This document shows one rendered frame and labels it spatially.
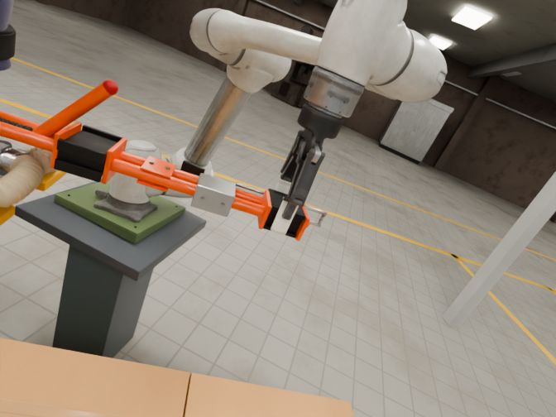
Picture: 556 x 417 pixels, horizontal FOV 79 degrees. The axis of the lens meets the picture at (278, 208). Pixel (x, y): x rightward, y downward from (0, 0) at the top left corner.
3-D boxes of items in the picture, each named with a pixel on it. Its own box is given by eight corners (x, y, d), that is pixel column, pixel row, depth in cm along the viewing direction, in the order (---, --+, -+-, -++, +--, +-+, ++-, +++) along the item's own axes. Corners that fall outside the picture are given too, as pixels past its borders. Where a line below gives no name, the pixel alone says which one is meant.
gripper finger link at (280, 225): (299, 201, 60) (299, 203, 60) (285, 233, 63) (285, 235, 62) (284, 196, 60) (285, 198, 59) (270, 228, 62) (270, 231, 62)
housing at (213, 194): (189, 207, 59) (196, 185, 57) (194, 191, 65) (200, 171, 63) (227, 218, 61) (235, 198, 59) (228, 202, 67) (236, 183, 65)
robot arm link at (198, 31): (212, -5, 82) (256, 18, 91) (185, -2, 95) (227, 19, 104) (199, 50, 86) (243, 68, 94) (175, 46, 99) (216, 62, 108)
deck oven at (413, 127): (415, 159, 1411) (446, 107, 1323) (419, 165, 1286) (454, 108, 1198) (376, 141, 1429) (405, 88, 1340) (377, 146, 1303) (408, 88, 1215)
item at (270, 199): (258, 228, 61) (268, 205, 60) (256, 210, 68) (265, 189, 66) (299, 241, 64) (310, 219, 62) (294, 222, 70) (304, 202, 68)
